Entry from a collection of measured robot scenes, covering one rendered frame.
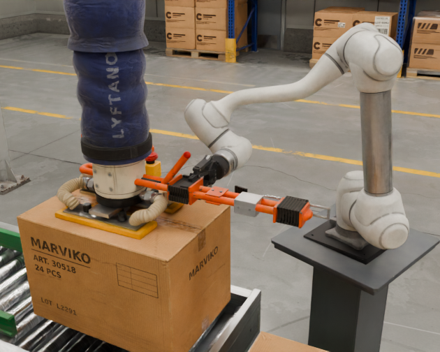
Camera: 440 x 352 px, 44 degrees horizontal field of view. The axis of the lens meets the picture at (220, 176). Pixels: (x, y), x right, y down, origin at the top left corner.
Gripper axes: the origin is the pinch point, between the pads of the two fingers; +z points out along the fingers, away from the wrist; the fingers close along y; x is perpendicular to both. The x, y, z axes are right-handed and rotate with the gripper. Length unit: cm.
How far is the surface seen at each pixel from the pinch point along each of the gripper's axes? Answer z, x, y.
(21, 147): -234, 328, 119
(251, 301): -26, -10, 57
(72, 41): 10, 31, -45
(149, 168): -46, 46, 19
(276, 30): -828, 281, 87
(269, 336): -17, -21, 63
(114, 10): 7, 17, -54
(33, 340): 22, 56, 63
